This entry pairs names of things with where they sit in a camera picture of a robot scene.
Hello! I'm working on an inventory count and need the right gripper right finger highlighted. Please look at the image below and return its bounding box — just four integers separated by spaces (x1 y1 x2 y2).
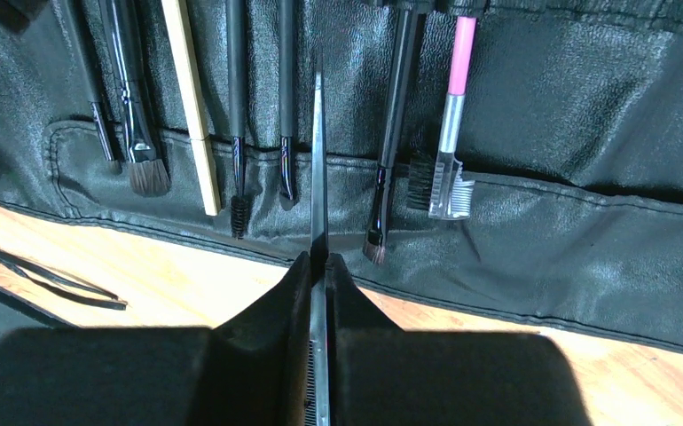
326 255 590 425

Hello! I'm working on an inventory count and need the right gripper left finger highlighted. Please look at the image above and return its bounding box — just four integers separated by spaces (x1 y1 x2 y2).
0 253 311 425

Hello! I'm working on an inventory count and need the black comb brush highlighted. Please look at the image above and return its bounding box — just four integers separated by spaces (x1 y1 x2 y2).
305 69 332 425

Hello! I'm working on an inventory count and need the black angled brush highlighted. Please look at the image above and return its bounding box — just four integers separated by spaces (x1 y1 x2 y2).
362 9 423 265

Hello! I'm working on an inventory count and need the pink handled makeup brush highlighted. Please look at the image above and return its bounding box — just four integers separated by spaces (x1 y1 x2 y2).
407 17 477 221

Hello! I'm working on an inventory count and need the black makeup brush roll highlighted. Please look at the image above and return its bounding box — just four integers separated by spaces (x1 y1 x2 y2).
0 1 683 352

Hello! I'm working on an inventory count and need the thin black eyeliner brush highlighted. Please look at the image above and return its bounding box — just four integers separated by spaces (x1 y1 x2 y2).
225 0 250 239

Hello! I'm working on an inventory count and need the slim black shadow brush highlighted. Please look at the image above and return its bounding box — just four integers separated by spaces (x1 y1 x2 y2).
279 0 296 211

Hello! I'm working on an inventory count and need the thin black liner brush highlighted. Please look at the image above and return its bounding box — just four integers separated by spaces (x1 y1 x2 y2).
161 0 222 217

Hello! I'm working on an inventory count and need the flat black shader brush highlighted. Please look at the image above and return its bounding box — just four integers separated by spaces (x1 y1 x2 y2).
98 0 170 197

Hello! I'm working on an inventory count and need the black tie cord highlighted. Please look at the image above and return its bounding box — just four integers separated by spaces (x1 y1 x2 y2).
0 232 129 312

